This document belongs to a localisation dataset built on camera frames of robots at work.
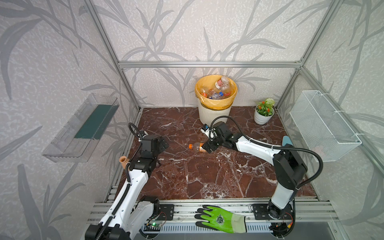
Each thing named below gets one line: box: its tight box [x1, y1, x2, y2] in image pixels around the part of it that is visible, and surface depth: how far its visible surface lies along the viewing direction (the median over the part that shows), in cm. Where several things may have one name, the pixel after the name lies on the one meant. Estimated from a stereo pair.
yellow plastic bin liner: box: [195, 74, 238, 111], surface depth 93 cm
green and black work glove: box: [194, 205, 247, 233], surface depth 72 cm
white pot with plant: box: [254, 98, 275, 125], surface depth 104 cm
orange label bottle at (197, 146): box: [188, 142, 207, 153], surface depth 98 cm
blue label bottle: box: [209, 91, 224, 100], surface depth 98 cm
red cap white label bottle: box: [215, 76, 231, 91], surface depth 98 cm
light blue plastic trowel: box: [282, 135, 294, 147], surface depth 104 cm
